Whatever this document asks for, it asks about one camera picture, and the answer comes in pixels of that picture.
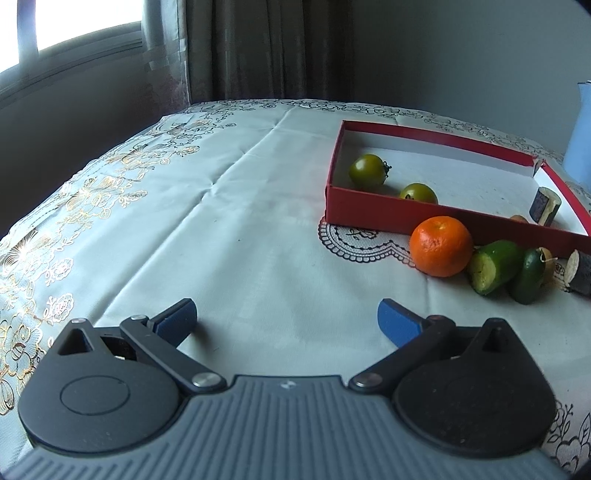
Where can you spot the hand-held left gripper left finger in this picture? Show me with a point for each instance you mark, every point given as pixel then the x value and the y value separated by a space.
pixel 178 319

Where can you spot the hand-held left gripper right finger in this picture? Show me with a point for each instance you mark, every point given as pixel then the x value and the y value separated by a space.
pixel 399 323

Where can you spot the large mandarin orange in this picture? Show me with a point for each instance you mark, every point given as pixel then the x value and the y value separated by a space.
pixel 441 247

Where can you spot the cut cucumber piece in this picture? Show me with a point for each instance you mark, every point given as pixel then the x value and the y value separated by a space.
pixel 496 265

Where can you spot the green tomato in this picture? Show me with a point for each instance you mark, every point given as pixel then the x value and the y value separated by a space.
pixel 419 193
pixel 366 170

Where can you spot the dark cucumber end piece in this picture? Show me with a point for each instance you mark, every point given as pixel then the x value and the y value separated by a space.
pixel 528 277

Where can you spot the red cardboard box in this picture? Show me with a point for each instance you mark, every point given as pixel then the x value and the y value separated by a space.
pixel 461 184

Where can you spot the brown longan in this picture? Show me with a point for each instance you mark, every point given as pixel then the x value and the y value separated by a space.
pixel 548 272
pixel 519 219

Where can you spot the dark wooden log piece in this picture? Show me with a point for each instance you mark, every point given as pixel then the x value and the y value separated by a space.
pixel 545 205

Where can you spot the pale gold-embroidered tablecloth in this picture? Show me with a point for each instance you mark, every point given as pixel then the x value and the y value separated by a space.
pixel 184 230

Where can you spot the white lace table cover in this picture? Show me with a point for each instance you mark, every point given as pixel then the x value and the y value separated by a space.
pixel 360 240

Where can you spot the light blue electric kettle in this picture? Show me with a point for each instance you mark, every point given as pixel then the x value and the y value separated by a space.
pixel 579 138

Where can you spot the sheer patterned curtain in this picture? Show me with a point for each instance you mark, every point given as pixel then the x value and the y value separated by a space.
pixel 164 55

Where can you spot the brown curtain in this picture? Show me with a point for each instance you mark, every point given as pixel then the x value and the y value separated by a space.
pixel 277 46

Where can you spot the window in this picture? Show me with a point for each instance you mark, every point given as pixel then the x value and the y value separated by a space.
pixel 83 23

